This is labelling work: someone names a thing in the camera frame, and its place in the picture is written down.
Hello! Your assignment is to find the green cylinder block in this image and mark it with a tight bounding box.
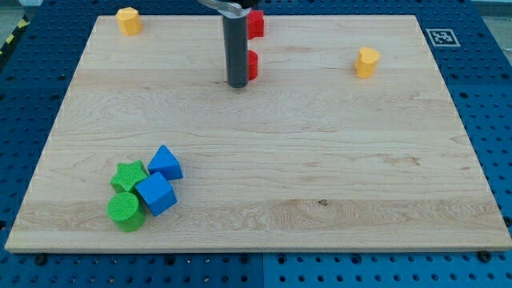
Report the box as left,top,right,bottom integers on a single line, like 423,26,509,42
106,192,146,232

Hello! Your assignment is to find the blue cube block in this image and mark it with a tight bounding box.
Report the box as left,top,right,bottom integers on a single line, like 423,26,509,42
135,172,178,216

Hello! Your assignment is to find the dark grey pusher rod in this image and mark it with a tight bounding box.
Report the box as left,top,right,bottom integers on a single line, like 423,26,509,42
222,16,249,89

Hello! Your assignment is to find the red circle block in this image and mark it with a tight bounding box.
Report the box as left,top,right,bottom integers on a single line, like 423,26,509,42
248,50,258,81

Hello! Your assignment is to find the red square-ish block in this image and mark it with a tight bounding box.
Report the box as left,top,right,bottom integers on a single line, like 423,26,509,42
247,10,265,39

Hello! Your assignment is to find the blue triangle block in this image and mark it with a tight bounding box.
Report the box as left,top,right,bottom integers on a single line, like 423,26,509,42
148,145,183,181

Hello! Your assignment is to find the white fiducial marker tag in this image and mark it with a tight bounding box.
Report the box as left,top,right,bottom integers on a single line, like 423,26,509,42
426,28,460,47

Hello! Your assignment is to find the silver clamp on rod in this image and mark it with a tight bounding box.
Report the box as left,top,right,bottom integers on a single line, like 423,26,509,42
198,0,250,18

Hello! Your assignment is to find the wooden board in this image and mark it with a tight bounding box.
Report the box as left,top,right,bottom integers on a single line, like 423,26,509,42
6,15,511,254

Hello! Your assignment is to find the yellow hexagon block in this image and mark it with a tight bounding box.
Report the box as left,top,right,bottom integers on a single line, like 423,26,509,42
115,7,142,36

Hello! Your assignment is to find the yellow heart block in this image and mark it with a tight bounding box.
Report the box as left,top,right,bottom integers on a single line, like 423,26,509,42
354,46,381,78

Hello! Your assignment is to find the green star block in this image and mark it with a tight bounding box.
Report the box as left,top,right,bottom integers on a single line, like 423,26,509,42
110,160,148,194

